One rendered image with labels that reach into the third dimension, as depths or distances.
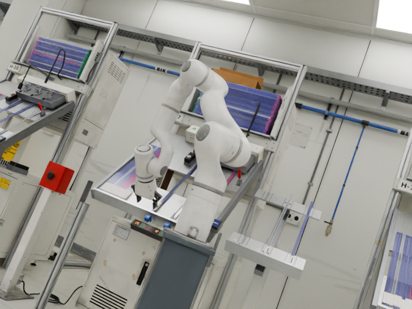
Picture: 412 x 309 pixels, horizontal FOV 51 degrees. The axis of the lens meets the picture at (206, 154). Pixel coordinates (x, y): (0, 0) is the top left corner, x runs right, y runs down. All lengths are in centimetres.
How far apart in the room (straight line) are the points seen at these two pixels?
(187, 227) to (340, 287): 258
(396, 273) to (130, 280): 138
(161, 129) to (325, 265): 241
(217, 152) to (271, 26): 330
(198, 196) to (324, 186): 260
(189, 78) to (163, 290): 83
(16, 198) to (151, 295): 181
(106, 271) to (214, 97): 133
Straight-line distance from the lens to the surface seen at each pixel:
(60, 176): 264
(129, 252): 255
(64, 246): 240
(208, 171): 150
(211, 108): 165
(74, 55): 336
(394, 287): 206
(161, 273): 147
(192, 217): 149
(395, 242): 228
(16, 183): 308
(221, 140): 148
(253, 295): 211
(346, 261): 392
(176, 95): 191
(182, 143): 267
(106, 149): 474
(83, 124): 337
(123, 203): 224
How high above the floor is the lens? 78
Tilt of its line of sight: 9 degrees up
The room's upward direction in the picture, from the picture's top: 22 degrees clockwise
